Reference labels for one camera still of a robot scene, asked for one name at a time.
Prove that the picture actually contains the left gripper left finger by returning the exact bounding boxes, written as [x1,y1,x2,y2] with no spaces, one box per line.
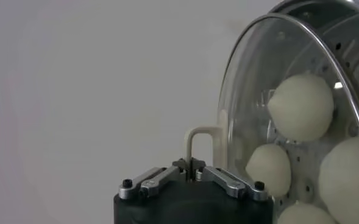
[118,158,192,201]

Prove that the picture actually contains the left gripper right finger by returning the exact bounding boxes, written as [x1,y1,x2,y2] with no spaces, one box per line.
[193,158,270,202]

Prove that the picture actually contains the white steamed baozi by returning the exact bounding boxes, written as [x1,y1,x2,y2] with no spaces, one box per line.
[266,72,335,143]
[276,201,338,224]
[318,136,359,224]
[245,143,292,198]

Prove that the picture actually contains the glass lid with cream handle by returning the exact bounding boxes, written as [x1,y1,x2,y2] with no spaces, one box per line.
[183,12,359,224]

